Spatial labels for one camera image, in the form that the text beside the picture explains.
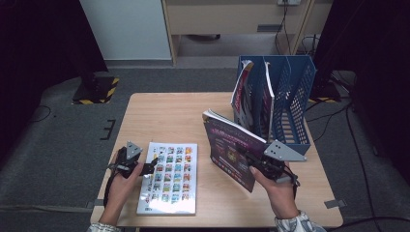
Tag person's left hand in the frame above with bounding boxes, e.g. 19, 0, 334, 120
107, 163, 146, 211

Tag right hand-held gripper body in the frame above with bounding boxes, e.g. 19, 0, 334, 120
246, 139, 308, 186

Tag white cabinet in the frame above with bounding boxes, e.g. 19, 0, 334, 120
78, 0, 172, 61

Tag thin black floor cable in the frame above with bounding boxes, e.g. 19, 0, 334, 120
32, 104, 52, 124

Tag grey tape piece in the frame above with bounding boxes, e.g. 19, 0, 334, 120
86, 198, 109, 209
323, 198, 347, 210

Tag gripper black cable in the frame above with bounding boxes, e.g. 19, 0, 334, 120
102, 170, 119, 207
283, 163, 302, 201

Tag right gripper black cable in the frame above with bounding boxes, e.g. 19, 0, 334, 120
283, 163, 302, 201

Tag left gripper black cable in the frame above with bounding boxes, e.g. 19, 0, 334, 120
102, 170, 119, 207

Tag black hanging cable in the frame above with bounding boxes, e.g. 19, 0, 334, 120
274, 3, 293, 56

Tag blue plastic file rack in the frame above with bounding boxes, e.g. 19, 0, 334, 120
232, 54, 317, 157

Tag red and grey magazine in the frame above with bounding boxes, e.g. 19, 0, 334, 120
230, 59, 259, 136

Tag black stand base yellow stripes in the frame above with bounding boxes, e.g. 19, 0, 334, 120
307, 71, 342, 104
71, 75, 120, 105

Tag person's right hand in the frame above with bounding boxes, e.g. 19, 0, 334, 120
249, 165, 301, 220

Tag black curtain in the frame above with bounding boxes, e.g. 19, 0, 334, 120
313, 0, 410, 185
0, 0, 109, 162

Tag white magazine with colourful grid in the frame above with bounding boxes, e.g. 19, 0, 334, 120
136, 141, 198, 217

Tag long black floor cable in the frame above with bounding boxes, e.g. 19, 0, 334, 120
344, 102, 410, 226

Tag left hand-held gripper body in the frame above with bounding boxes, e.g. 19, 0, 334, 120
107, 140, 145, 180

